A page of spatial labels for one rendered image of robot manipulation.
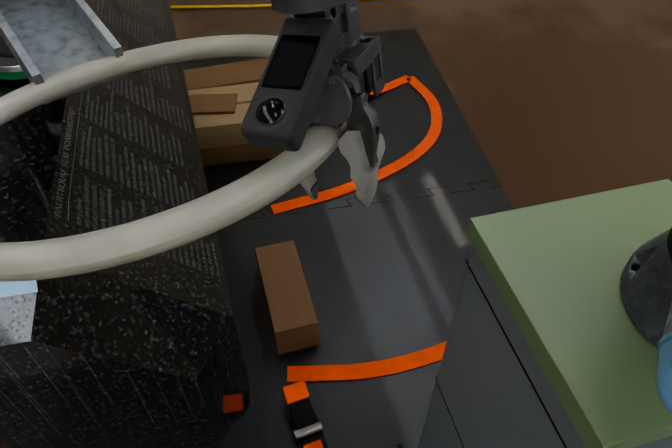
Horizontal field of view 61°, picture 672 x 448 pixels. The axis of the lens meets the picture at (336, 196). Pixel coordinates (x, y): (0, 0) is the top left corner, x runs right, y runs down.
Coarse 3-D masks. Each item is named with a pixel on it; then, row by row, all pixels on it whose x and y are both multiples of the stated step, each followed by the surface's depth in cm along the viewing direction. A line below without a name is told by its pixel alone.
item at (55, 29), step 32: (0, 0) 90; (32, 0) 91; (64, 0) 91; (0, 32) 84; (32, 32) 86; (64, 32) 86; (96, 32) 82; (32, 64) 75; (64, 64) 82; (64, 96) 78
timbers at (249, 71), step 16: (224, 64) 248; (240, 64) 248; (256, 64) 248; (192, 80) 239; (208, 80) 239; (224, 80) 239; (240, 80) 239; (256, 80) 240; (240, 144) 208; (208, 160) 210; (224, 160) 212; (240, 160) 213
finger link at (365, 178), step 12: (348, 132) 51; (348, 144) 52; (360, 144) 51; (384, 144) 57; (348, 156) 52; (360, 156) 52; (360, 168) 53; (372, 168) 52; (360, 180) 53; (372, 180) 53; (360, 192) 54; (372, 192) 55
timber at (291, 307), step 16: (256, 256) 167; (272, 256) 167; (288, 256) 167; (272, 272) 163; (288, 272) 163; (272, 288) 159; (288, 288) 159; (304, 288) 159; (272, 304) 155; (288, 304) 155; (304, 304) 155; (272, 320) 152; (288, 320) 152; (304, 320) 152; (288, 336) 152; (304, 336) 154; (288, 352) 158
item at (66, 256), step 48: (144, 48) 80; (192, 48) 80; (240, 48) 78; (48, 96) 75; (336, 144) 52; (240, 192) 45; (48, 240) 42; (96, 240) 42; (144, 240) 42; (192, 240) 44
